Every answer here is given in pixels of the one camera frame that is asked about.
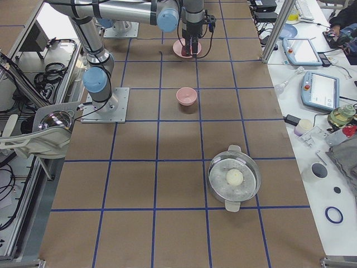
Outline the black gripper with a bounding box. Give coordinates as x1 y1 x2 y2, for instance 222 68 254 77
182 22 203 58

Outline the red apple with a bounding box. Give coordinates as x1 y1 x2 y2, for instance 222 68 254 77
181 46 192 58

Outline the pink bowl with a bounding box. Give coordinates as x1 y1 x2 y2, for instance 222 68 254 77
176 87 197 106

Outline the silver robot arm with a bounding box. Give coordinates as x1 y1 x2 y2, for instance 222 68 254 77
47 1 115 113
91 1 204 58

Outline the pink plate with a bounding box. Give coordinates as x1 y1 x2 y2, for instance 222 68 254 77
172 38 192 59

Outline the blue plate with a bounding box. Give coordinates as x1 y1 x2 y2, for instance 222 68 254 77
279 23 298 40

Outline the far teach pendant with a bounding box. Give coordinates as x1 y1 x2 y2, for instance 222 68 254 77
282 38 322 66

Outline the teach pendant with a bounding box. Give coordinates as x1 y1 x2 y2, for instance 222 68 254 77
282 38 322 66
301 71 340 112

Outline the black power adapter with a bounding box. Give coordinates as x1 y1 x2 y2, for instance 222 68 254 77
283 114 301 126

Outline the near teach pendant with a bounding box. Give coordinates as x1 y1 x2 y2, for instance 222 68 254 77
301 71 340 112

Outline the white steamed bun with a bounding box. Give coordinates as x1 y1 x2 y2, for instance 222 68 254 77
226 169 244 186

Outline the grey folded cloth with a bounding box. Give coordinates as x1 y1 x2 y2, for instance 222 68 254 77
326 136 357 196

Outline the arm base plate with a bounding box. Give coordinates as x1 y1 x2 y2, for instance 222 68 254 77
103 21 139 39
80 88 130 123

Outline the aluminium frame post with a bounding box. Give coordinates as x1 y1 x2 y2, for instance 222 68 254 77
260 0 295 64

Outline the steel pot with handles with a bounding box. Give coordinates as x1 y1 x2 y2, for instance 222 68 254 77
208 145 262 212

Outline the blue rubber ring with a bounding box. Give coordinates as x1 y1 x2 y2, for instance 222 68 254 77
325 206 344 224

